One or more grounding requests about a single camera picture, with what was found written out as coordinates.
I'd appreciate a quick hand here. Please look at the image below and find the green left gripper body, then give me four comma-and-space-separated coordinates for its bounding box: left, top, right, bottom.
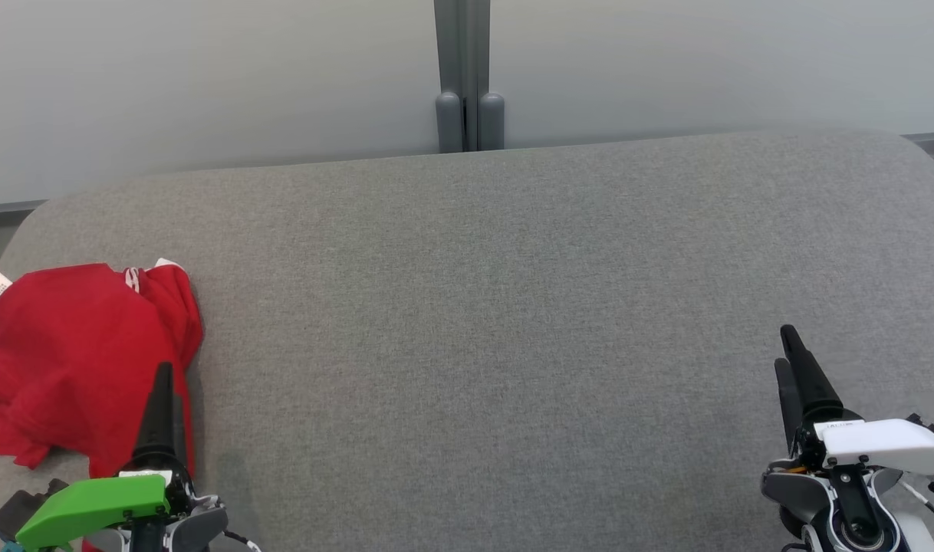
15, 462, 195, 552

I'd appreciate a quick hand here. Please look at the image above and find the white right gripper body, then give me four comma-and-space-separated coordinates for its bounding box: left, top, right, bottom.
791, 417, 934, 478

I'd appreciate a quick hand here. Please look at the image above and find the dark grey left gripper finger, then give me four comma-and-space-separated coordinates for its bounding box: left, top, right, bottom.
173, 393, 189, 462
128, 362, 179, 472

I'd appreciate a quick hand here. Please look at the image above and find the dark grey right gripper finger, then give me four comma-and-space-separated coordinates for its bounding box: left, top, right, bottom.
772, 357, 805, 455
778, 324, 845, 422

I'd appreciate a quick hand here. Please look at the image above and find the red shirt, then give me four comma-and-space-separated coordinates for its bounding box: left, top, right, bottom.
0, 261, 204, 480

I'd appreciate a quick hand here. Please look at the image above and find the thin black white cable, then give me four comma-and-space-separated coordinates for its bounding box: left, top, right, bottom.
220, 527, 263, 552

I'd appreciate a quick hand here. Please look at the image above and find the grey double partition post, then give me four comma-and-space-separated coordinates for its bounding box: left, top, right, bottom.
434, 0, 506, 154

